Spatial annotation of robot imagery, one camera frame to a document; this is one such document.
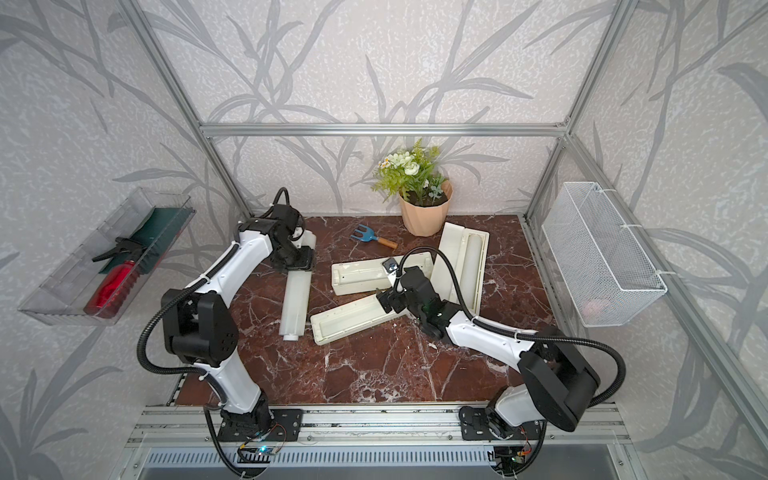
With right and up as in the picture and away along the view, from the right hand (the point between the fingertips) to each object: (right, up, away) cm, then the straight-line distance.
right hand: (392, 276), depth 85 cm
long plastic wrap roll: (-27, -8, -1) cm, 28 cm away
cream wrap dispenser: (-9, -13, +9) cm, 18 cm away
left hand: (-26, +3, +5) cm, 27 cm away
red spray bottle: (-54, 0, -27) cm, 60 cm away
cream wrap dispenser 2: (+25, +6, +17) cm, 31 cm away
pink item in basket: (+49, -6, -13) cm, 51 cm away
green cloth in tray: (-57, +12, -13) cm, 60 cm away
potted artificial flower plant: (+11, +28, +21) cm, 37 cm away
